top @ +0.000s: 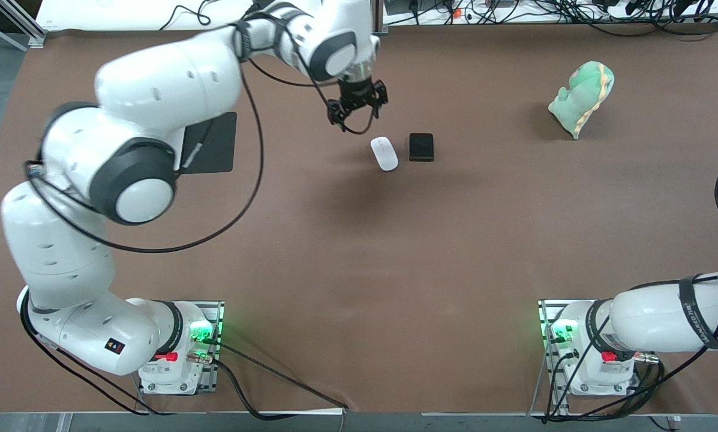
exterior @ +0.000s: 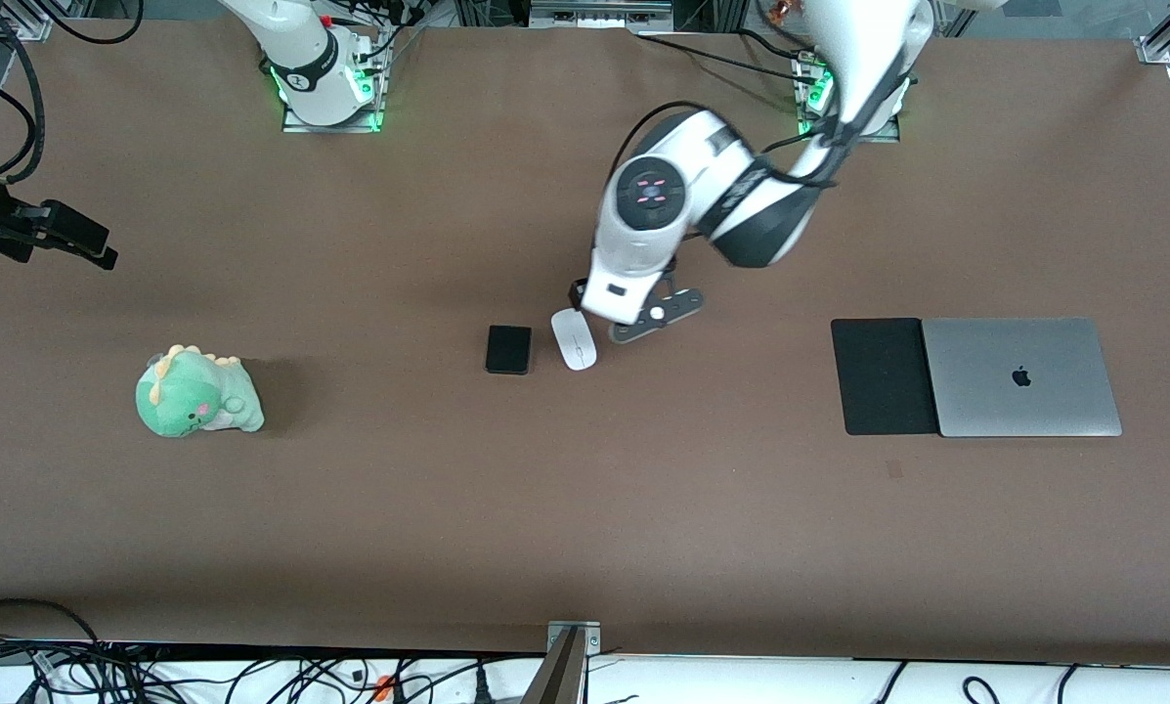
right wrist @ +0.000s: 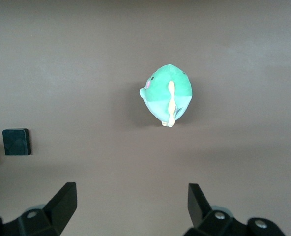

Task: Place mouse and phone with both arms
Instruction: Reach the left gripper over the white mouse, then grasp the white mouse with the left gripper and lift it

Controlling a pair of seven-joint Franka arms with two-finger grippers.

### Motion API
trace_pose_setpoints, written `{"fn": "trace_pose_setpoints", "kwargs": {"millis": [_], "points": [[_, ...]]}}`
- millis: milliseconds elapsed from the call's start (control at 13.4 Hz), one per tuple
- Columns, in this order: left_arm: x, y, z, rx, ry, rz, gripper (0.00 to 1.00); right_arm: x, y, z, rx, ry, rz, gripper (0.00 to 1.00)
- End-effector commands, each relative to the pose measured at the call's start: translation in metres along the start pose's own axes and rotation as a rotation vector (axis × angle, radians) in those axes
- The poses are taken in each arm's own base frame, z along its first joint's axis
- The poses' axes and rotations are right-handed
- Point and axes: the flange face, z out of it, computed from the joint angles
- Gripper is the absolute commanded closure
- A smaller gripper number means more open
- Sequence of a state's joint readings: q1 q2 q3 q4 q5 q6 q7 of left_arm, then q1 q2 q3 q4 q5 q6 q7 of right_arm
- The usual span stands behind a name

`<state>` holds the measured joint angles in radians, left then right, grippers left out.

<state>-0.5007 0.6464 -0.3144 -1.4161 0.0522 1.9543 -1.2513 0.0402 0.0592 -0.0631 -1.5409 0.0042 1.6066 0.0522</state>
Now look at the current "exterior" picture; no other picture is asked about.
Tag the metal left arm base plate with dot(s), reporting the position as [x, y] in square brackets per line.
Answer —
[805, 125]

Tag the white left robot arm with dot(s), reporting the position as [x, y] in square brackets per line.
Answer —
[643, 244]

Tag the black phone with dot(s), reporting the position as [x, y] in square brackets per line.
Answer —
[508, 350]

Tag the metal corner bracket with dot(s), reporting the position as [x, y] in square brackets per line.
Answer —
[584, 634]

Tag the silver laptop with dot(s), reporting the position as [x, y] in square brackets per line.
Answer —
[1024, 401]

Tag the black mouse pad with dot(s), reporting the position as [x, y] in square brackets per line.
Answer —
[878, 381]

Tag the grey metal box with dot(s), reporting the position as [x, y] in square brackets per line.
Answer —
[599, 12]

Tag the green dinosaur plush toy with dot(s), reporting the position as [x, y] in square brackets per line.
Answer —
[194, 396]

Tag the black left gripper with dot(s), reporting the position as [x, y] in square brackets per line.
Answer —
[670, 265]

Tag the dark aluminium post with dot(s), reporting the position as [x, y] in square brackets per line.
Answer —
[555, 680]

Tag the white computer mouse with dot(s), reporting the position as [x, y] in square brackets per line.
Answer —
[577, 347]

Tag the orange plug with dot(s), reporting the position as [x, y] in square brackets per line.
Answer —
[383, 686]

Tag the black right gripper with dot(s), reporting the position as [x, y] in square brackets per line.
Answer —
[0, 231]

